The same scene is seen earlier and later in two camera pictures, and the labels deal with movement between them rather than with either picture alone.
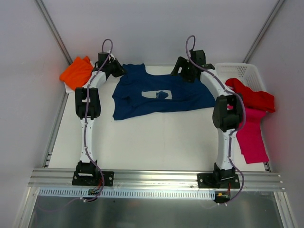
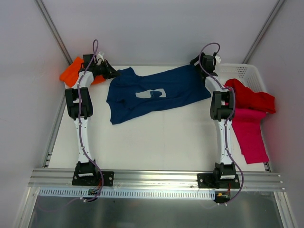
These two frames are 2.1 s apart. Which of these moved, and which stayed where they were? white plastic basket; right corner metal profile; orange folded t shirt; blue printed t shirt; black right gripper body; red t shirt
Moved: blue printed t shirt; black right gripper body
Stayed: orange folded t shirt; red t shirt; white plastic basket; right corner metal profile
